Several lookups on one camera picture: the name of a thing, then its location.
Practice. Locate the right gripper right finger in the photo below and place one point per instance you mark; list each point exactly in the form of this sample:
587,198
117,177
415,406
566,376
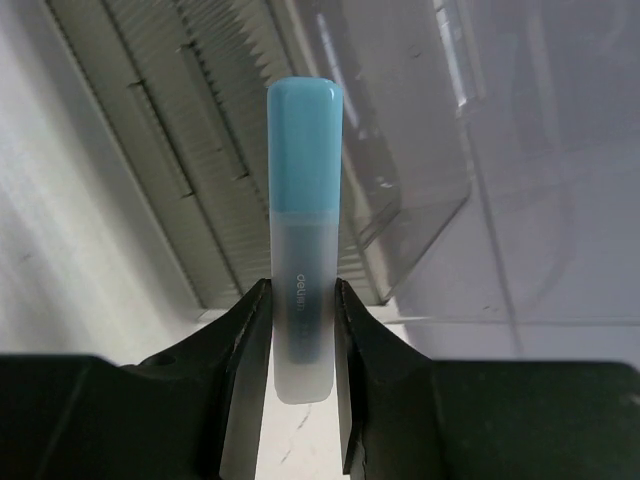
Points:
403,415

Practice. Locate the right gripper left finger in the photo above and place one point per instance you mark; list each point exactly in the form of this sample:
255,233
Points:
191,411

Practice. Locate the clear plastic drawer organizer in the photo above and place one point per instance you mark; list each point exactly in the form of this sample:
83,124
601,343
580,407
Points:
490,149

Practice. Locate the blue cap highlighter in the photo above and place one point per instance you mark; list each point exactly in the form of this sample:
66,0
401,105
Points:
305,123

